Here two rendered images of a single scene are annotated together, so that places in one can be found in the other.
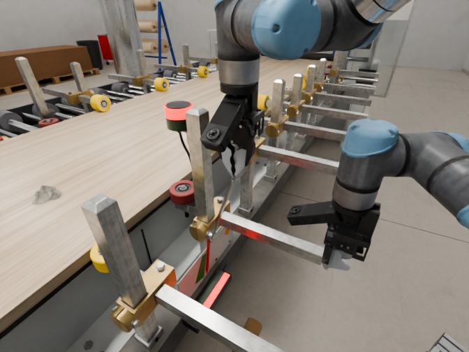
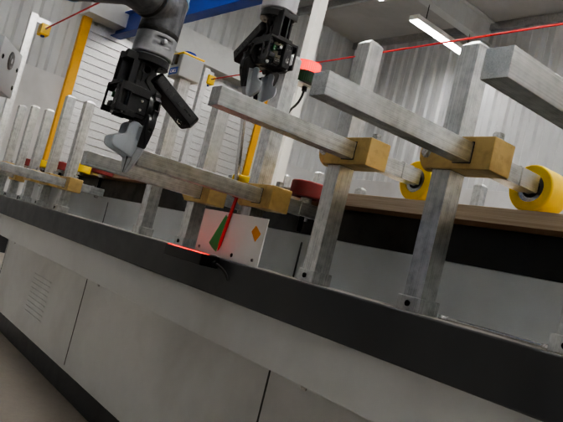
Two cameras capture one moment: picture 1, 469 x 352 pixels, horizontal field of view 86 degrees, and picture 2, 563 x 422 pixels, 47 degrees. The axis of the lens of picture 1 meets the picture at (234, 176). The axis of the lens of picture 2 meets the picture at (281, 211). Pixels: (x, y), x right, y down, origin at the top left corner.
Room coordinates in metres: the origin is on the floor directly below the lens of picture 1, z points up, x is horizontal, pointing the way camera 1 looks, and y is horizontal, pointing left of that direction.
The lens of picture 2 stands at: (1.14, -1.14, 0.73)
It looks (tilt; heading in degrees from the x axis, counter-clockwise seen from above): 4 degrees up; 115
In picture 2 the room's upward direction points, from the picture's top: 14 degrees clockwise
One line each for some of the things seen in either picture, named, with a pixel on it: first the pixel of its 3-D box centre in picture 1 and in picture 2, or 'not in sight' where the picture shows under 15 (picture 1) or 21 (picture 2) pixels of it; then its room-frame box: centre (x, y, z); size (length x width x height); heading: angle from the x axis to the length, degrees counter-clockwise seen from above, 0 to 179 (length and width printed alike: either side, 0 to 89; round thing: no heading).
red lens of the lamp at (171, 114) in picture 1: (179, 110); (307, 69); (0.52, 0.12, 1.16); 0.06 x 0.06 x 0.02
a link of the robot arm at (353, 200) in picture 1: (354, 191); (154, 48); (0.38, -0.23, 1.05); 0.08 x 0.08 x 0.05
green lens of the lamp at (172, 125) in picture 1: (180, 121); (304, 79); (0.52, 0.12, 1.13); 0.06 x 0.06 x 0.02
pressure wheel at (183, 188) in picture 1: (185, 201); (304, 206); (0.59, 0.15, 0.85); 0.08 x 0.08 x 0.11
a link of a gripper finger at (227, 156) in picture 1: (233, 156); (266, 94); (0.50, 0.00, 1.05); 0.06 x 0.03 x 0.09; 151
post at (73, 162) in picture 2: not in sight; (73, 162); (-0.60, 0.67, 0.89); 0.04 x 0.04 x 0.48; 61
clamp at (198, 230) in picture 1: (210, 218); (263, 198); (0.52, 0.07, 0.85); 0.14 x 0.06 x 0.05; 151
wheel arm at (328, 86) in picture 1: (341, 87); not in sight; (1.57, -0.65, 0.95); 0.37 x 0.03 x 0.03; 61
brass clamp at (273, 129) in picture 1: (277, 125); (464, 156); (0.96, -0.17, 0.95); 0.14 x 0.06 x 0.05; 151
